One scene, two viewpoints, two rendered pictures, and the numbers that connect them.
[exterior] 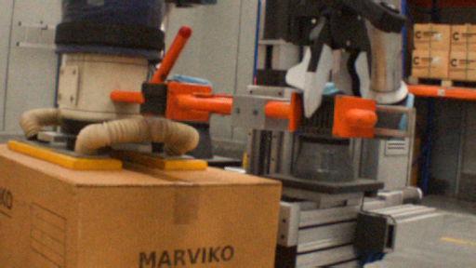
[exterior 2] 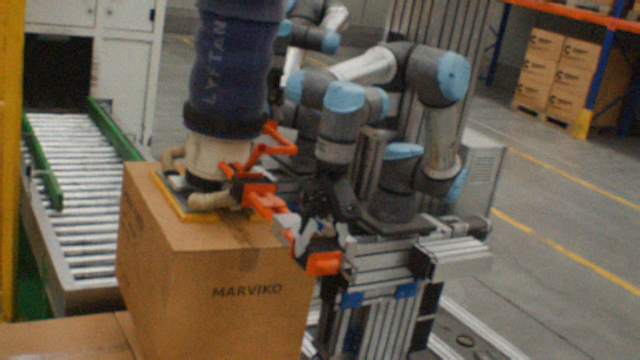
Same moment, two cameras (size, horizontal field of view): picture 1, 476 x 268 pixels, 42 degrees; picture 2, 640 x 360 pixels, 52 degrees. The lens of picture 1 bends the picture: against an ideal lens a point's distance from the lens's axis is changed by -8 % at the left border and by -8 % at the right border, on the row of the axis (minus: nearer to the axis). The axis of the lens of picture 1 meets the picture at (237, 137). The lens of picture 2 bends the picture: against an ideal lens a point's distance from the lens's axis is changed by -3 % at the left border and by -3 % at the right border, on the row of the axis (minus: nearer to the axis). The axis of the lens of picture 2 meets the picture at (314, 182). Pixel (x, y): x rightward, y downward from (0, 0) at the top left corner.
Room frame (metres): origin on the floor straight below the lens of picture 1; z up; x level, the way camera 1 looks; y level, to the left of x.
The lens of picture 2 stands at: (-0.41, -0.31, 1.81)
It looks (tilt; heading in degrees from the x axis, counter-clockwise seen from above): 19 degrees down; 10
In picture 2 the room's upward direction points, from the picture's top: 10 degrees clockwise
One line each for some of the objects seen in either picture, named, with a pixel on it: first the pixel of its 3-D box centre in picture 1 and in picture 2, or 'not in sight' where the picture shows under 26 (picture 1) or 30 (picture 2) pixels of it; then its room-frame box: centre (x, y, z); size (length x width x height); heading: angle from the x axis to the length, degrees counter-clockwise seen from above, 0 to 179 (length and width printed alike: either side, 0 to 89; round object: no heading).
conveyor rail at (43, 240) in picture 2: not in sight; (22, 185); (2.21, 1.54, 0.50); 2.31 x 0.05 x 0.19; 43
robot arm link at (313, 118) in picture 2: (189, 99); (314, 116); (1.95, 0.15, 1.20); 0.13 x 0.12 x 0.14; 94
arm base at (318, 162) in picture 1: (324, 157); (392, 199); (1.61, -0.21, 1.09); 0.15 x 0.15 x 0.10
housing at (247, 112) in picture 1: (263, 113); (289, 229); (0.95, -0.03, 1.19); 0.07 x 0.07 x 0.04; 41
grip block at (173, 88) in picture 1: (175, 100); (252, 189); (1.12, 0.11, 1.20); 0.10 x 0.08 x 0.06; 131
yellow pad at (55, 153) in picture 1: (58, 146); (181, 189); (1.24, 0.34, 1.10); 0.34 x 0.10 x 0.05; 41
